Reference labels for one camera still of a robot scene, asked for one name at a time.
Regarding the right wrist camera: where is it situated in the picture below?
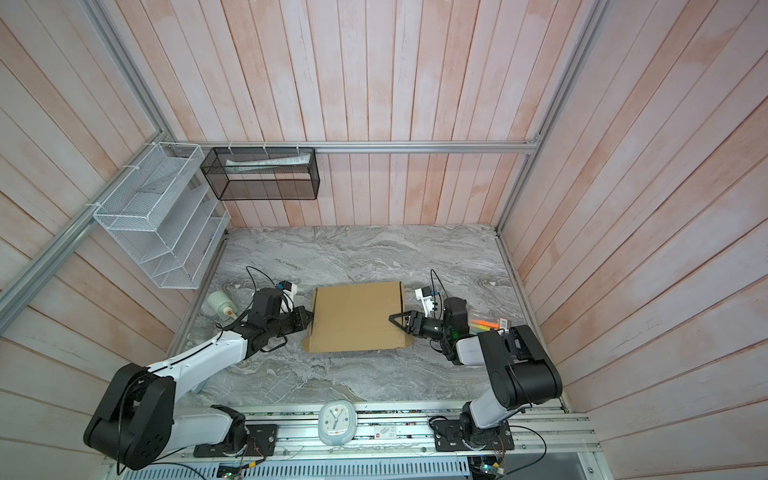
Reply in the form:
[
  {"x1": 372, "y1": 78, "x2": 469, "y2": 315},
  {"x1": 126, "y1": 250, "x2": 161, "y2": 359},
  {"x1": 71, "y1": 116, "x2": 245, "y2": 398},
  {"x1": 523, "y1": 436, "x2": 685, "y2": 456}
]
[{"x1": 415, "y1": 286, "x2": 435, "y2": 317}]

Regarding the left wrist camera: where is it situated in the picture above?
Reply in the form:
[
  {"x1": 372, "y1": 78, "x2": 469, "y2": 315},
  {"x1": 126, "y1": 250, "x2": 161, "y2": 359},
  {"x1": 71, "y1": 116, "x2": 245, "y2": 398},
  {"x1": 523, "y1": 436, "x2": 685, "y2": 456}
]
[{"x1": 276, "y1": 280, "x2": 296, "y2": 312}]

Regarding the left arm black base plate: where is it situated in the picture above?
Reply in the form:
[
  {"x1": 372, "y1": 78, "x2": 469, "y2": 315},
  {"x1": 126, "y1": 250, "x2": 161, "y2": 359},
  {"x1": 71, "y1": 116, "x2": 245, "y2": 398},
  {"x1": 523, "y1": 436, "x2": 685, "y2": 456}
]
[{"x1": 193, "y1": 424, "x2": 278, "y2": 458}]

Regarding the black mesh wall basket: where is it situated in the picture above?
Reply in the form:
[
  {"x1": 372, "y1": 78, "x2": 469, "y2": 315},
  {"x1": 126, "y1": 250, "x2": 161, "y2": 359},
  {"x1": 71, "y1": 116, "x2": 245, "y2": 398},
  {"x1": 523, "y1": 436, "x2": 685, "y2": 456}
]
[{"x1": 201, "y1": 146, "x2": 321, "y2": 201}]

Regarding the pale blue alarm clock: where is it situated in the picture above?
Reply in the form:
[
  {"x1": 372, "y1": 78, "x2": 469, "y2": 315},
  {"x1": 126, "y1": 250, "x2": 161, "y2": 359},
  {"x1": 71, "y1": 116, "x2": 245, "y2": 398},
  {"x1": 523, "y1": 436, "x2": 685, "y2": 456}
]
[{"x1": 318, "y1": 400, "x2": 358, "y2": 446}]

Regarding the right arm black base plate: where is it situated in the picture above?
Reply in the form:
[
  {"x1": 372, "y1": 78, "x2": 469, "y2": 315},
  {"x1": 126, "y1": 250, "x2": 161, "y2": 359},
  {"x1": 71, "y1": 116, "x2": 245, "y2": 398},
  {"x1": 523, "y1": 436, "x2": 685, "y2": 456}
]
[{"x1": 428, "y1": 416, "x2": 514, "y2": 452}]

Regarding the white paper in basket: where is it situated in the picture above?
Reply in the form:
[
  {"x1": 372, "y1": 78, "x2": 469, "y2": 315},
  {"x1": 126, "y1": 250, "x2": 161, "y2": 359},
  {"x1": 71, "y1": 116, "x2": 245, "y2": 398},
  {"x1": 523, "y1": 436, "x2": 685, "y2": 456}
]
[{"x1": 224, "y1": 154, "x2": 312, "y2": 174}]

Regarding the pack of coloured markers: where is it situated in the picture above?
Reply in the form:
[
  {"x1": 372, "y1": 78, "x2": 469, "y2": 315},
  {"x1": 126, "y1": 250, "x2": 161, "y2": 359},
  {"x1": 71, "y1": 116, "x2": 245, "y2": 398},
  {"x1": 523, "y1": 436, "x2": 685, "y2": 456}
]
[{"x1": 469, "y1": 317, "x2": 512, "y2": 334}]

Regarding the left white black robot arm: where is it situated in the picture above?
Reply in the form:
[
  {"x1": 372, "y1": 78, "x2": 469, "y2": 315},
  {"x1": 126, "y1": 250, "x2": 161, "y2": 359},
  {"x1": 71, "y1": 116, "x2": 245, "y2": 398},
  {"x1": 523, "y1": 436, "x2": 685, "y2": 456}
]
[{"x1": 83, "y1": 287, "x2": 314, "y2": 470}]

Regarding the small white label card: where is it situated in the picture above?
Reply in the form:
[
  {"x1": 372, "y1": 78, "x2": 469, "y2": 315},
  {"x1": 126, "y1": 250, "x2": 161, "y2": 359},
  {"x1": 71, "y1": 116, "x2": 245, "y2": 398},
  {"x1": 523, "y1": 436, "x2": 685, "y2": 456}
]
[{"x1": 374, "y1": 425, "x2": 398, "y2": 440}]

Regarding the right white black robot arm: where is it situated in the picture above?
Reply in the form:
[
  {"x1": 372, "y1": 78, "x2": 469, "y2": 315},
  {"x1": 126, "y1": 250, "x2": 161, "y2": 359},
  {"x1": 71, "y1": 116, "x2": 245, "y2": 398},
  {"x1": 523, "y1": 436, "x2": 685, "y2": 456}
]
[{"x1": 389, "y1": 297, "x2": 563, "y2": 452}]

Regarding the white wire mesh shelf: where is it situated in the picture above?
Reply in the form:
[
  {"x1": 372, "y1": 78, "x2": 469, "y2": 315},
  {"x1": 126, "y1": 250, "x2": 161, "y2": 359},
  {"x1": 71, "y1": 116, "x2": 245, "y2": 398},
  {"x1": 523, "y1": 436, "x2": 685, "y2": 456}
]
[{"x1": 94, "y1": 142, "x2": 230, "y2": 290}]

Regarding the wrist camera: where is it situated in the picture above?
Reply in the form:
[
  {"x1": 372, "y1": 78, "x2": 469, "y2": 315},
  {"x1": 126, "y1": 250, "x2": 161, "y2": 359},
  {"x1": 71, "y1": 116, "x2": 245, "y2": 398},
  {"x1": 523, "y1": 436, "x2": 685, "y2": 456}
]
[
  {"x1": 276, "y1": 280, "x2": 296, "y2": 312},
  {"x1": 415, "y1": 286, "x2": 435, "y2": 317}
]

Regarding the brown cardboard box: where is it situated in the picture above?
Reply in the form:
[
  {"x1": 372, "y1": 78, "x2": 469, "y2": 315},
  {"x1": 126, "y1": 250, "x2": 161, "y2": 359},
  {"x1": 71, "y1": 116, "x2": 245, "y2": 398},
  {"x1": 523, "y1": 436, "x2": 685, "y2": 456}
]
[{"x1": 302, "y1": 282, "x2": 412, "y2": 354}]

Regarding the aluminium front rail frame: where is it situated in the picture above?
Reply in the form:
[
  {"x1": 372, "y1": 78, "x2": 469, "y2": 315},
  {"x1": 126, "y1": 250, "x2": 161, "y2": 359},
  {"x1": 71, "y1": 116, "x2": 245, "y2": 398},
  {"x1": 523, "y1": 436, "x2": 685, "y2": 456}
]
[{"x1": 101, "y1": 400, "x2": 612, "y2": 479}]

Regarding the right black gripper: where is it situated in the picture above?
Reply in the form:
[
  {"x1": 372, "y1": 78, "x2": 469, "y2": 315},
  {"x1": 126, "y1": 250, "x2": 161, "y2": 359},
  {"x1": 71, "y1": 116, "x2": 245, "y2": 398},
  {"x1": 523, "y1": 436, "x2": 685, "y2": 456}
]
[{"x1": 391, "y1": 311, "x2": 452, "y2": 342}]

